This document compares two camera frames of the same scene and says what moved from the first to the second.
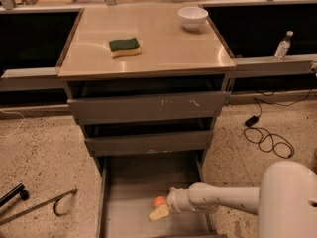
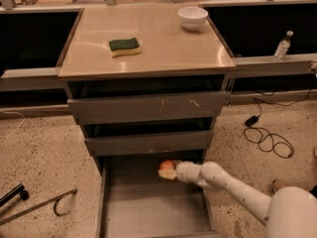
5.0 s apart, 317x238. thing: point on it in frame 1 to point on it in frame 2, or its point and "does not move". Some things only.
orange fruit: [158, 201] to [166, 165]
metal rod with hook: [40, 205] does not move
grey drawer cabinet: [149, 83] does not move
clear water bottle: [283, 47] does not move
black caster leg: [24, 194] does not move
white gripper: [175, 199] to [183, 172]
